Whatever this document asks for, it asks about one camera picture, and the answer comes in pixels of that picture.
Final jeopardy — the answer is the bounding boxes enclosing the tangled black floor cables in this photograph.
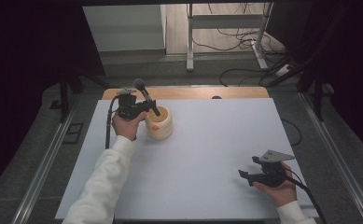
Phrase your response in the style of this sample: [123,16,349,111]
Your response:
[188,3,287,88]

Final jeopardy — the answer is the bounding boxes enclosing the person's right hand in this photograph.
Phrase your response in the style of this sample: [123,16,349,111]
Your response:
[252,162,299,208]

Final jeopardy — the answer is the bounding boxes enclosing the white table mat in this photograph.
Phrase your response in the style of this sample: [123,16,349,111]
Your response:
[54,98,321,220]

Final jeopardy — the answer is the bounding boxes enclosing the hand-held gripper black cable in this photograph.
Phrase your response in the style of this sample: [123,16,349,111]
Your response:
[105,95,121,150]
[278,167,328,224]

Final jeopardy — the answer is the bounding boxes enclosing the right hand-held gripper black cable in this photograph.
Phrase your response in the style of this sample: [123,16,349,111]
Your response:
[278,167,328,224]

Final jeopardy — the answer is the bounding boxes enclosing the cream ribbed cup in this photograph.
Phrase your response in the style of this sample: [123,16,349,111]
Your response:
[144,105,175,141]

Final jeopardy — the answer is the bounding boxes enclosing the black stand legs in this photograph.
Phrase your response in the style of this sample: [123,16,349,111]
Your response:
[258,46,332,122]
[49,60,112,124]

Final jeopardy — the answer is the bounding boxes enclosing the left hand-held gripper black cable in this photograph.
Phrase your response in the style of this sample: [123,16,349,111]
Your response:
[105,95,121,150]

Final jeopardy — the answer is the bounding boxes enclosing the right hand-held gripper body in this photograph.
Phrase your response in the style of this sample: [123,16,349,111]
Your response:
[252,149,296,189]

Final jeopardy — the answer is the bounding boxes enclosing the person's left hand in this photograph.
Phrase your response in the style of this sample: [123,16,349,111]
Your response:
[111,111,148,142]

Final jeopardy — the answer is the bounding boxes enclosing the thin black floor cable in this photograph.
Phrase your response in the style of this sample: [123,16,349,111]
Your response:
[281,117,303,147]

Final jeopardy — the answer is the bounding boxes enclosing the black makeup brush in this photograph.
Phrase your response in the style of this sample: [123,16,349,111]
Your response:
[133,77,161,118]

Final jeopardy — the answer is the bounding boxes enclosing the white power strip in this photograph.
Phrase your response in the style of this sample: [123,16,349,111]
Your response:
[274,63,293,78]

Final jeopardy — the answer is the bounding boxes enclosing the black floor plate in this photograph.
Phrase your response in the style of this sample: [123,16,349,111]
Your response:
[62,122,85,146]

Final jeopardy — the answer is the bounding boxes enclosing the white panel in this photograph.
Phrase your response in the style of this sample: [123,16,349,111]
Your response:
[82,4,168,53]

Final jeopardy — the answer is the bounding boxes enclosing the white metal stand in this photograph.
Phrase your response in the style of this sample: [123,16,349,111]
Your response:
[186,2,275,73]

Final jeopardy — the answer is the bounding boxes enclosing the dark curtain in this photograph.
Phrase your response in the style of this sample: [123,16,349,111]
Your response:
[265,0,363,162]
[0,0,106,200]

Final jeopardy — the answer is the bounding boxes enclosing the metal floor rail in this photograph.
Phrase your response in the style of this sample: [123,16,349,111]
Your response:
[10,101,79,224]
[298,91,363,224]

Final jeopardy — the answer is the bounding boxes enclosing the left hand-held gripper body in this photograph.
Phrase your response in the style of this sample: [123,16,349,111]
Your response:
[116,88,149,121]

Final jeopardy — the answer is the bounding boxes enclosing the wooden table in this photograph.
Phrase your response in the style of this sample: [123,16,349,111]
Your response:
[101,86,271,101]

